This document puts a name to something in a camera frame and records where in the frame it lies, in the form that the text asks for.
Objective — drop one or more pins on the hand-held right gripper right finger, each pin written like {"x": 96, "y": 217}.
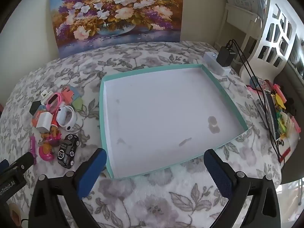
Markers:
{"x": 219, "y": 178}

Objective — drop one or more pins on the white charger adapter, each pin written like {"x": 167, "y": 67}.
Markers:
{"x": 44, "y": 121}

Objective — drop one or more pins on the white power strip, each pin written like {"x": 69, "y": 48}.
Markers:
{"x": 211, "y": 61}

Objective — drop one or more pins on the orange blue toy phone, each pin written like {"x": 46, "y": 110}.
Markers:
{"x": 67, "y": 95}

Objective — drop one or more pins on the pink rectangular tube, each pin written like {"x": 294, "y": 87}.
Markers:
{"x": 32, "y": 147}

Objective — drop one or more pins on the red serrated strip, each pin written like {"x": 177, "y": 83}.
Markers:
{"x": 285, "y": 155}

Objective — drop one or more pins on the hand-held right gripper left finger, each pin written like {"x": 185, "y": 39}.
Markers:
{"x": 93, "y": 171}

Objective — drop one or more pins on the grey floral blanket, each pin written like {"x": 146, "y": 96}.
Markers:
{"x": 154, "y": 52}

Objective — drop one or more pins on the pink smartwatch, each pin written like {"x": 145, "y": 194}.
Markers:
{"x": 48, "y": 104}

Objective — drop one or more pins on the round blue tin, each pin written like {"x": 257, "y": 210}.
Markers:
{"x": 254, "y": 82}

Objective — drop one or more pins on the pink orange toy figure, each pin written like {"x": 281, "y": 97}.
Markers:
{"x": 48, "y": 147}

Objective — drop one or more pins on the black smartphone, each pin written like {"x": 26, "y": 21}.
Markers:
{"x": 270, "y": 114}

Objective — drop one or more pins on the shallow teal cardboard box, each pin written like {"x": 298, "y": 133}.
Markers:
{"x": 154, "y": 114}

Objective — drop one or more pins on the black toy car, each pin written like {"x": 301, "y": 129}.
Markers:
{"x": 67, "y": 150}

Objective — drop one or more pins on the dark grey couch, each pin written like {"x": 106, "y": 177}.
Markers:
{"x": 298, "y": 54}

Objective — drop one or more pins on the white smartwatch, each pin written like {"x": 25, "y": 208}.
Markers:
{"x": 59, "y": 117}

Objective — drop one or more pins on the small black cube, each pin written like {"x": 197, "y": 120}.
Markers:
{"x": 35, "y": 107}

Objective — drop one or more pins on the person's left hand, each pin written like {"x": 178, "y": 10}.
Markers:
{"x": 14, "y": 213}

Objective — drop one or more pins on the pale green eraser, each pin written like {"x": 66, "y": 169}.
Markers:
{"x": 77, "y": 104}

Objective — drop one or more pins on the pile of colourful plastic pieces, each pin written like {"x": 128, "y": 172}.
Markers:
{"x": 283, "y": 114}

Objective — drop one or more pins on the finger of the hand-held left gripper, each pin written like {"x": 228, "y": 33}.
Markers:
{"x": 25, "y": 160}
{"x": 3, "y": 165}

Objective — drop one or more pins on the white lattice chair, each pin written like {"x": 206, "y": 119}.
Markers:
{"x": 261, "y": 42}

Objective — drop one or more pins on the black charger plug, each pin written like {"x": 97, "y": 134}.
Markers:
{"x": 225, "y": 54}

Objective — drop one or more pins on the floral canvas painting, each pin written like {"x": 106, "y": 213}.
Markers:
{"x": 114, "y": 16}

